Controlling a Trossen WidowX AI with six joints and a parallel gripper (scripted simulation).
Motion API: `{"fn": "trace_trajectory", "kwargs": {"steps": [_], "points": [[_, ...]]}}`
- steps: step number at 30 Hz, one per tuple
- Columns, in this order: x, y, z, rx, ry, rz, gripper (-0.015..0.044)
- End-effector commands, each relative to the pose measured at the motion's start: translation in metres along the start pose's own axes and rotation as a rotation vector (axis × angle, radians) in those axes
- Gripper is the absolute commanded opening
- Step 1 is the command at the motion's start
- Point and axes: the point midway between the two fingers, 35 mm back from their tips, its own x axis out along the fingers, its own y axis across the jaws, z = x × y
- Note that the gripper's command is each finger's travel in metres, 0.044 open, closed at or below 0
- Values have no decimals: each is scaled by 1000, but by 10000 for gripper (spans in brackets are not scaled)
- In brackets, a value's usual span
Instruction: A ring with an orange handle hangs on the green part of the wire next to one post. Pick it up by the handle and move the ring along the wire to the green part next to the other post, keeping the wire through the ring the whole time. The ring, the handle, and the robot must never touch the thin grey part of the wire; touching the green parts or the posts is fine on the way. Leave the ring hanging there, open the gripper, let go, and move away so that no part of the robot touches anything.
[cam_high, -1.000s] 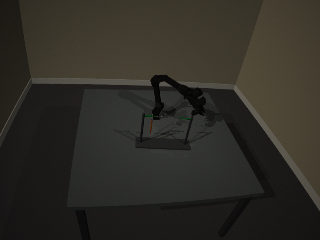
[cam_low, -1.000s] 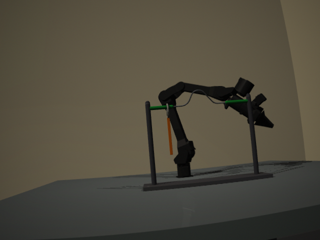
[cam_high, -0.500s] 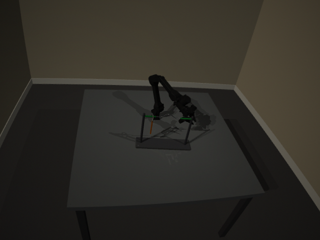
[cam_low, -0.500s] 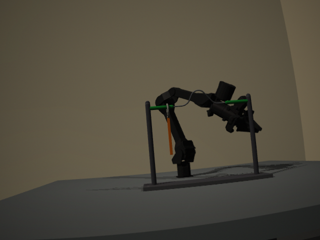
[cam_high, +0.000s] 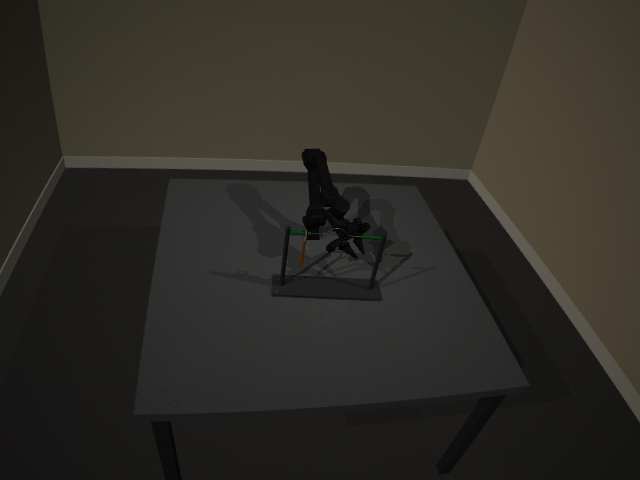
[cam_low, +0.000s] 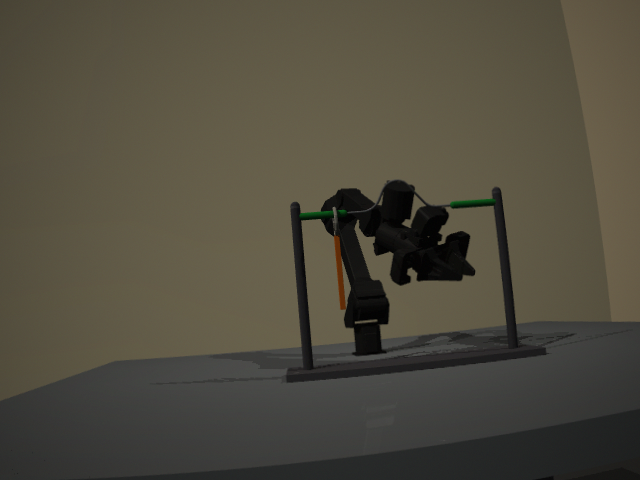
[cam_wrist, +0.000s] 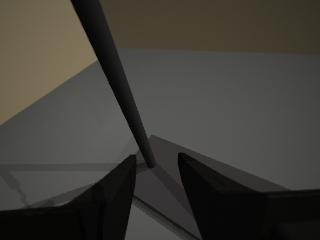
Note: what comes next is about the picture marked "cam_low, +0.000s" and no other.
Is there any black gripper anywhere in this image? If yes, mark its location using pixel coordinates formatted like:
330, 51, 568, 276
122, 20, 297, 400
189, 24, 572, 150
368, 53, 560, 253
390, 228, 476, 286

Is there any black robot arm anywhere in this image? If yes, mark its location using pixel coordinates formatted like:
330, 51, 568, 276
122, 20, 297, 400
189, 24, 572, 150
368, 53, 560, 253
321, 181, 449, 356

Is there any orange handle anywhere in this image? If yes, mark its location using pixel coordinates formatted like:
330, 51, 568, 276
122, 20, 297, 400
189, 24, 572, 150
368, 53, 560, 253
332, 207, 346, 310

